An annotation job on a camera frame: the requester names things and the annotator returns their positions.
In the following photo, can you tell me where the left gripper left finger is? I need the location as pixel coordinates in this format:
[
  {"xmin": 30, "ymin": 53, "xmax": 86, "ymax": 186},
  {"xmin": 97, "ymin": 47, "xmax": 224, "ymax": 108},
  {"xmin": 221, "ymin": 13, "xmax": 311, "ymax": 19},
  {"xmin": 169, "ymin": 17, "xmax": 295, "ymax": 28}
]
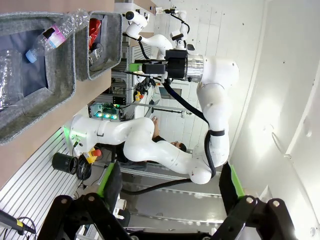
[{"xmin": 36, "ymin": 161, "xmax": 132, "ymax": 240}]

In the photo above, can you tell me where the aluminium slotted base plate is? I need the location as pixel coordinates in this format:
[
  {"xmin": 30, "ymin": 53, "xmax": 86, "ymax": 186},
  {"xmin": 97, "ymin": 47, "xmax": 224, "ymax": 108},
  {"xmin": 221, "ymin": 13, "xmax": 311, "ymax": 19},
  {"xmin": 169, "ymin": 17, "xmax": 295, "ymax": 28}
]
[{"xmin": 0, "ymin": 124, "xmax": 87, "ymax": 240}]

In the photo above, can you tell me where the clear crushed plastic bottle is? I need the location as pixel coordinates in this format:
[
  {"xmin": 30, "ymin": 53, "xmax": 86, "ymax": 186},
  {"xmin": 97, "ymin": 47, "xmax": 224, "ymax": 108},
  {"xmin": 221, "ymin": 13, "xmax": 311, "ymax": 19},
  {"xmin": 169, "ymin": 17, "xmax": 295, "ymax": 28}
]
[{"xmin": 0, "ymin": 48, "xmax": 25, "ymax": 112}]

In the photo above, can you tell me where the black cylinder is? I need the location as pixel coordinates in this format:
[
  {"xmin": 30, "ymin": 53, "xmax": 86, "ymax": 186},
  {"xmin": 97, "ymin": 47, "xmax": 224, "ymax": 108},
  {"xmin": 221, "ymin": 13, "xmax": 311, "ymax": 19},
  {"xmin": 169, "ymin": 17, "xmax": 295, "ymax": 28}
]
[{"xmin": 51, "ymin": 152, "xmax": 79, "ymax": 174}]

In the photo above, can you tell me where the crushed red can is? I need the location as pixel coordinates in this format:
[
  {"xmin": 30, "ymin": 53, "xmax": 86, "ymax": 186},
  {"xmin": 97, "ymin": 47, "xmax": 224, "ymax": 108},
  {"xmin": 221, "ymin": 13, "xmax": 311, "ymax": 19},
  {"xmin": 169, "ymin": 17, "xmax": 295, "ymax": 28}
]
[{"xmin": 88, "ymin": 18, "xmax": 103, "ymax": 50}]

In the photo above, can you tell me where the electronics box with green lights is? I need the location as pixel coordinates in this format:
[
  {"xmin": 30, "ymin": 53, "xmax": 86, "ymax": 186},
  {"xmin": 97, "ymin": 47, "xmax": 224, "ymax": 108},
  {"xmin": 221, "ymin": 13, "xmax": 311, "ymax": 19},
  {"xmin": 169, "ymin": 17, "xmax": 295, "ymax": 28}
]
[{"xmin": 89, "ymin": 101, "xmax": 121, "ymax": 121}]

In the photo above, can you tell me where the grey fabric basket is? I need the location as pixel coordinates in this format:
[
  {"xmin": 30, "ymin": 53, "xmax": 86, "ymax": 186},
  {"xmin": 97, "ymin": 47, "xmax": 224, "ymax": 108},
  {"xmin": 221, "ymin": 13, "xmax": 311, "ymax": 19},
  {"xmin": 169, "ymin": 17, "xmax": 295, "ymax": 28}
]
[
  {"xmin": 74, "ymin": 11, "xmax": 124, "ymax": 82},
  {"xmin": 0, "ymin": 12, "xmax": 77, "ymax": 146}
]

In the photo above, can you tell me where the seated person in black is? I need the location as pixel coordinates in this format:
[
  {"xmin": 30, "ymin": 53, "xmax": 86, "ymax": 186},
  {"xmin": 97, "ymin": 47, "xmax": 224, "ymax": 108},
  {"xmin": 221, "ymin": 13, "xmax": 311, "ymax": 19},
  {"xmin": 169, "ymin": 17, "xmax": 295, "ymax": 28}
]
[{"xmin": 149, "ymin": 116, "xmax": 188, "ymax": 154}]

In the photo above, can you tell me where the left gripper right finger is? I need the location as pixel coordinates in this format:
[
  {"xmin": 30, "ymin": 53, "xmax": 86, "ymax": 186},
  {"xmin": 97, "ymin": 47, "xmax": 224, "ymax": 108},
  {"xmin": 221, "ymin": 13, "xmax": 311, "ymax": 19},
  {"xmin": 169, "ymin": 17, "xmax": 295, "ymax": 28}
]
[{"xmin": 211, "ymin": 163, "xmax": 298, "ymax": 240}]

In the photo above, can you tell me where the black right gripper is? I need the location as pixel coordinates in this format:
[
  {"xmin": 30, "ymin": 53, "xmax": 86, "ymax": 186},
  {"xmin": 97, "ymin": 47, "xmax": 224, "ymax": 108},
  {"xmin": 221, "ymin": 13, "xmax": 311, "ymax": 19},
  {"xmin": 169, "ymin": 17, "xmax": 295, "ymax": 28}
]
[{"xmin": 129, "ymin": 48, "xmax": 189, "ymax": 81}]

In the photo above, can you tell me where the black tool with yellow label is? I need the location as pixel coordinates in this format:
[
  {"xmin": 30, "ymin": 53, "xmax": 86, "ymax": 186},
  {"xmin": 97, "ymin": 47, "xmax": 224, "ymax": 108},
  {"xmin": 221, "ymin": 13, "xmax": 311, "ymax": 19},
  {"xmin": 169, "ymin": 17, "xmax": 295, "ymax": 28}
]
[{"xmin": 0, "ymin": 209, "xmax": 38, "ymax": 236}]

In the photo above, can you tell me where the pink label water bottle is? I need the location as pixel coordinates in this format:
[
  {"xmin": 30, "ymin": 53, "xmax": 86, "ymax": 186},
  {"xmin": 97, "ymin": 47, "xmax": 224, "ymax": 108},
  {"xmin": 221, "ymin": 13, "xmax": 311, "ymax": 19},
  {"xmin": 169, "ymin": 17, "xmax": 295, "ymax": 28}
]
[{"xmin": 24, "ymin": 8, "xmax": 91, "ymax": 63}]

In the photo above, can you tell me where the crushed black can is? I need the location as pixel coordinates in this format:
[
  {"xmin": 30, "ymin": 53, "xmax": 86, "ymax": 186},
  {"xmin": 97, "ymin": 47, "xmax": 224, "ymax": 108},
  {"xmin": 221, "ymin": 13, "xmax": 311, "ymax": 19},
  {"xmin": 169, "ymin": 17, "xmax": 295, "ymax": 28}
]
[{"xmin": 87, "ymin": 42, "xmax": 105, "ymax": 68}]

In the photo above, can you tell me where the coiled cable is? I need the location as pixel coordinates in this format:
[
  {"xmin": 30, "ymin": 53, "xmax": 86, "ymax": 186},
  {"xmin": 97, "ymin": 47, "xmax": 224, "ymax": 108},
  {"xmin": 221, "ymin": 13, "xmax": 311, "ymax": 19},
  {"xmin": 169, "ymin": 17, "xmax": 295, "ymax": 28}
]
[{"xmin": 75, "ymin": 156, "xmax": 93, "ymax": 181}]

